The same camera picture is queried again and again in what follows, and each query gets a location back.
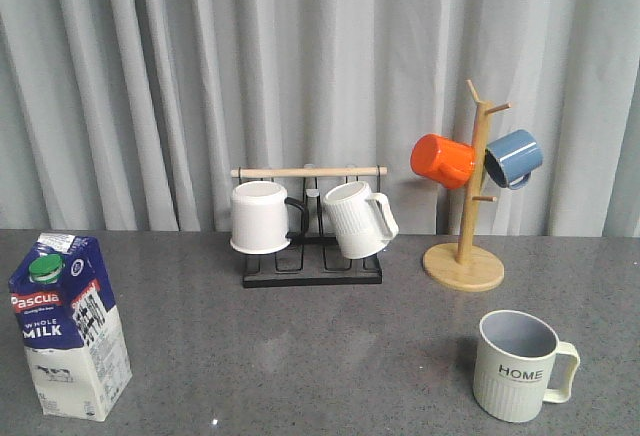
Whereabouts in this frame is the cream HOME mug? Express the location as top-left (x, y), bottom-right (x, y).
top-left (473, 310), bottom-right (581, 423)

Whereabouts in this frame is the blue white milk carton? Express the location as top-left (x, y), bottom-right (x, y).
top-left (8, 233), bottom-right (132, 421)

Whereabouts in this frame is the white ribbed mug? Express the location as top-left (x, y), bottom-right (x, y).
top-left (323, 181), bottom-right (399, 259)

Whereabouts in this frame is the black metal mug rack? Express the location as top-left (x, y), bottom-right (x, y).
top-left (231, 164), bottom-right (388, 288)

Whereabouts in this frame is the orange mug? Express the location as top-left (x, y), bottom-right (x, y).
top-left (410, 134), bottom-right (475, 189)

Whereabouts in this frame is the wooden mug tree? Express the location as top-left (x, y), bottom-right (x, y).
top-left (422, 80), bottom-right (511, 292)

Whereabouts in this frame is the blue mug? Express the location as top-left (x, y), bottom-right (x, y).
top-left (484, 129), bottom-right (543, 190)

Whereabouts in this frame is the grey curtain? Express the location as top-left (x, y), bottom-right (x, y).
top-left (1, 0), bottom-right (639, 236)

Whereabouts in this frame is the white mug black handle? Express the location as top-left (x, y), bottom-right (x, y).
top-left (230, 181), bottom-right (309, 255)

